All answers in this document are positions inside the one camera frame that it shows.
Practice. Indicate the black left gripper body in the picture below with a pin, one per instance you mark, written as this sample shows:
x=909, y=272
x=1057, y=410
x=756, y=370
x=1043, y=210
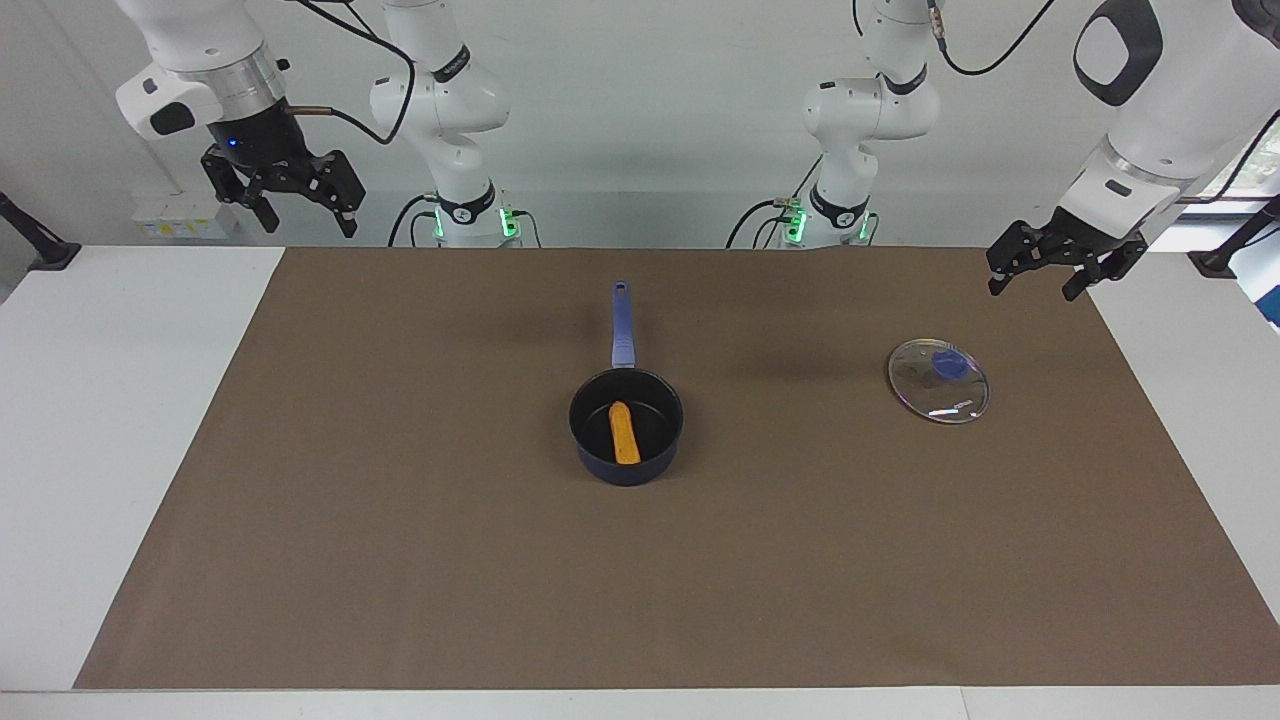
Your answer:
x=1080, y=245

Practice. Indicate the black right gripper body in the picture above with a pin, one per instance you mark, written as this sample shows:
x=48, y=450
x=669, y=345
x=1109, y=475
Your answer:
x=265, y=150

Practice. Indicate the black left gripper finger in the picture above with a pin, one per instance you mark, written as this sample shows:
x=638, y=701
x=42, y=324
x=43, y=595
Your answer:
x=1078, y=283
x=998, y=280

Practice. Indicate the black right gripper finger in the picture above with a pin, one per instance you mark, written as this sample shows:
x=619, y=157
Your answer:
x=350, y=213
x=266, y=214

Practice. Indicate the glass lid with blue knob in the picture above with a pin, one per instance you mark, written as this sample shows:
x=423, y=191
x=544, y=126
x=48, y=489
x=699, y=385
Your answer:
x=935, y=390

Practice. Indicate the yellow corn cob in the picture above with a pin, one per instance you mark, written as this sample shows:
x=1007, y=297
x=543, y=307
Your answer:
x=625, y=435

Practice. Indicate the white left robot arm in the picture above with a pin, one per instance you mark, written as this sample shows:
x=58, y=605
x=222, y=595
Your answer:
x=870, y=110

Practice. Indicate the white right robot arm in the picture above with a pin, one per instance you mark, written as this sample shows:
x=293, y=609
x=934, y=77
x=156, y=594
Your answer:
x=440, y=100

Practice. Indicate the window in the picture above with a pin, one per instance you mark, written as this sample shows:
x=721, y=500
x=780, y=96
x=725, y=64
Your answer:
x=1260, y=165

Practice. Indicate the brown table mat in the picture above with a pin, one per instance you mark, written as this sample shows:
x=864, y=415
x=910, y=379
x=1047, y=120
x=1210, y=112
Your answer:
x=800, y=550

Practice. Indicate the white wall socket box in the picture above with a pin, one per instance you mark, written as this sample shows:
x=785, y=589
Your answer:
x=185, y=215

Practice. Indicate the black clamp mount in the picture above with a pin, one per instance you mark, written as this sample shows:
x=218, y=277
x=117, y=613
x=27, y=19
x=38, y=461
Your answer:
x=1220, y=260
x=45, y=250

